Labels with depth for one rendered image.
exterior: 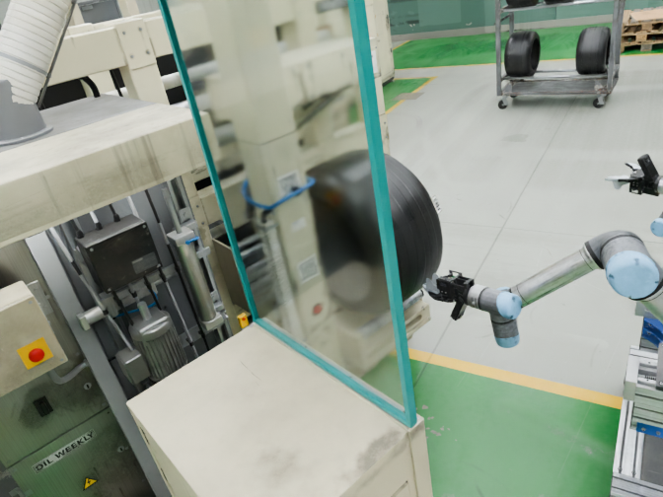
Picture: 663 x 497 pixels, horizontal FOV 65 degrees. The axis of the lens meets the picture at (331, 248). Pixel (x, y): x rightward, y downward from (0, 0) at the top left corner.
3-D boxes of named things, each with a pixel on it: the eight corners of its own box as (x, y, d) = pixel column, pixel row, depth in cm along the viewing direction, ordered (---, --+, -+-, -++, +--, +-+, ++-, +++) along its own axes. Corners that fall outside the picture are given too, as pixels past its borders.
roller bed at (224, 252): (251, 314, 207) (231, 249, 193) (231, 301, 218) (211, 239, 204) (289, 290, 218) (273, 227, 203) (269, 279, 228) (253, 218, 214)
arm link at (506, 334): (520, 326, 170) (514, 299, 166) (522, 349, 161) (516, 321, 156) (494, 328, 173) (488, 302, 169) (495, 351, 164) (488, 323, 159)
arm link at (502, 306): (511, 327, 155) (506, 304, 151) (479, 318, 163) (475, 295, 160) (526, 313, 159) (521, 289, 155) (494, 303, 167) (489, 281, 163)
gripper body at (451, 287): (448, 268, 176) (478, 276, 166) (452, 290, 179) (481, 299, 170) (433, 279, 172) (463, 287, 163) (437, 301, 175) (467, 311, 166)
